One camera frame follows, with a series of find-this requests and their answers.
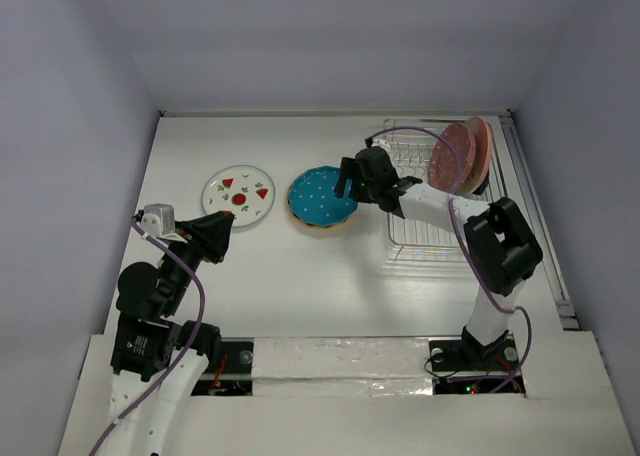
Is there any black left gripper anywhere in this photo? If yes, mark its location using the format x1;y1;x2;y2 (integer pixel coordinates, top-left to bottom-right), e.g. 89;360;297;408
161;208;234;312

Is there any blue dotted plate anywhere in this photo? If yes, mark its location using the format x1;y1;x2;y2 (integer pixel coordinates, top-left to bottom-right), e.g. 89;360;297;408
287;166;358;228

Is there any white watermelon pattern plate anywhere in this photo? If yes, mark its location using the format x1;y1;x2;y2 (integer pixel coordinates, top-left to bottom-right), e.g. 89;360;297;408
201;165;276;229

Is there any yellow dotted plate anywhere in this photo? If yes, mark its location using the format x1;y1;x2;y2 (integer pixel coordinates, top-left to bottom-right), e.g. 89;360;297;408
287;193;358;230

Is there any maroon dotted plate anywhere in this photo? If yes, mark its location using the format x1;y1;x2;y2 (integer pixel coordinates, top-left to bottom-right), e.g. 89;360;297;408
427;122;476;193

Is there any pink plate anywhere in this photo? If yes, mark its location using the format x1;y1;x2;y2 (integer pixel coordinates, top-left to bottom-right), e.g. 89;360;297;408
457;116;494;195

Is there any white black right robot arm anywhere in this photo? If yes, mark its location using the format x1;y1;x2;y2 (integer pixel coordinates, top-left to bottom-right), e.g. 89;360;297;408
334;146;543;368

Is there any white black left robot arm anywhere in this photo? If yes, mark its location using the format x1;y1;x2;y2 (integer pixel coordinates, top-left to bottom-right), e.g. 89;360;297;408
90;204;235;455

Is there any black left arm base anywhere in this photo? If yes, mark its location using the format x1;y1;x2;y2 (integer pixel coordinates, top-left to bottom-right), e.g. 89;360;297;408
191;339;254;396

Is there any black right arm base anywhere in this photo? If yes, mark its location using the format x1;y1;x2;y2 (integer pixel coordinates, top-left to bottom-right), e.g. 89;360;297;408
426;337;520;377

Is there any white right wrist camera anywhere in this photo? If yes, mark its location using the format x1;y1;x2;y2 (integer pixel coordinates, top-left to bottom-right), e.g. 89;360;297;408
365;134;389;150

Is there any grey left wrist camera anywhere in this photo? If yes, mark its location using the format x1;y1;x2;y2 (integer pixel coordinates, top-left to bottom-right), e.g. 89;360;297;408
139;203;176;239

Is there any clear wire dish rack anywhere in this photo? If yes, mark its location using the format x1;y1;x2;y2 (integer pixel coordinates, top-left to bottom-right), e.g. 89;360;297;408
382;118;519;265

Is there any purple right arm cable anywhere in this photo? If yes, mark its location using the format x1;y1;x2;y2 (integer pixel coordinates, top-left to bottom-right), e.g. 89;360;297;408
367;127;532;395

